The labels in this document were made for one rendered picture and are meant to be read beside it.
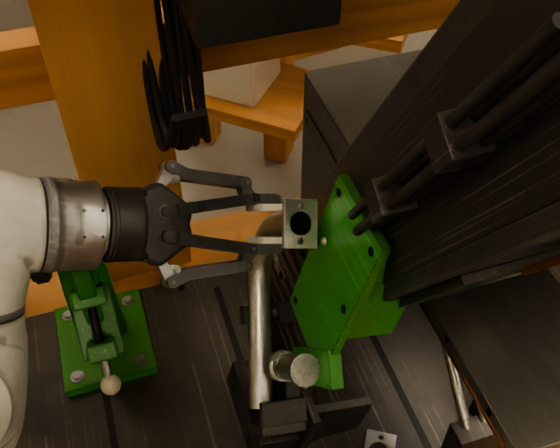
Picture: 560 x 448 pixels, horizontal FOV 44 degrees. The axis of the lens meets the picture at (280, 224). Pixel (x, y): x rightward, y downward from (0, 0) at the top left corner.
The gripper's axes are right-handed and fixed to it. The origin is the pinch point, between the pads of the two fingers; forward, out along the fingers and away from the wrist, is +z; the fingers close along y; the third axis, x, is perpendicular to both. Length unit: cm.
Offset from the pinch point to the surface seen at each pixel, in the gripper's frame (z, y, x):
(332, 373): 4.7, -16.8, -3.2
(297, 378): 1.8, -17.4, -0.5
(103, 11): -16.5, 25.0, 11.9
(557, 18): -11.0, 8.9, -46.2
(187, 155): 63, 30, 182
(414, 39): 176, 89, 181
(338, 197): 3.5, 2.7, -6.4
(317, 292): 4.6, -7.8, -0.5
